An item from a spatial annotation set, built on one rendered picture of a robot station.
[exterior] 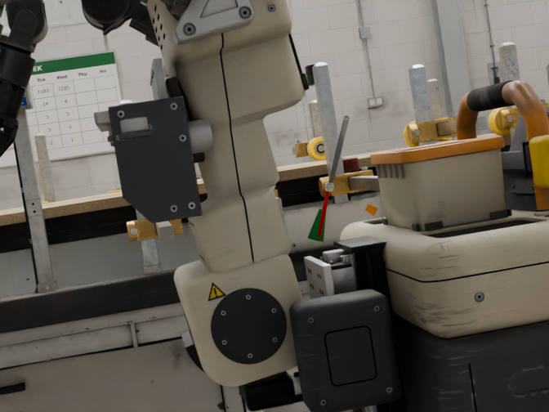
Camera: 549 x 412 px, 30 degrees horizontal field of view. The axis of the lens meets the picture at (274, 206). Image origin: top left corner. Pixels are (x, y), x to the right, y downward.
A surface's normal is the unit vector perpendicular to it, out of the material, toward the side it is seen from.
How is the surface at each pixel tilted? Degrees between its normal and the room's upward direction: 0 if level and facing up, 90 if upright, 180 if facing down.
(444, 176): 92
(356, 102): 90
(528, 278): 90
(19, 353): 90
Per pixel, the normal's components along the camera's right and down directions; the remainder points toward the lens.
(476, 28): 0.14, 0.03
